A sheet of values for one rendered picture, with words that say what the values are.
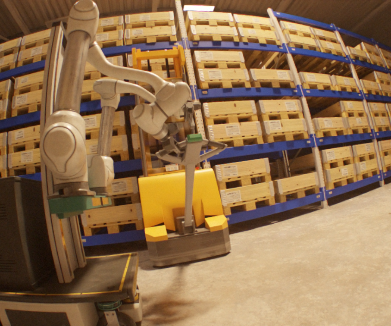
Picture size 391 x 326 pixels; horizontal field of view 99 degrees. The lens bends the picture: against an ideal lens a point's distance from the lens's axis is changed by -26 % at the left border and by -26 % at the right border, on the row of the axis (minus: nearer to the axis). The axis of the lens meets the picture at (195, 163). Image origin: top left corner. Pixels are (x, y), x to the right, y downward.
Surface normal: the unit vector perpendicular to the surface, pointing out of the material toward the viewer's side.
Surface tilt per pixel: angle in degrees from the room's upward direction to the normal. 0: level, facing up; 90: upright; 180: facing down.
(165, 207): 90
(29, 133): 90
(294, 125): 90
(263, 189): 90
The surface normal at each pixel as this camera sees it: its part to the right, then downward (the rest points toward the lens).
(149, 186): 0.13, -0.41
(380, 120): 0.18, -0.14
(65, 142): 0.42, -0.07
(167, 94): -0.06, 0.06
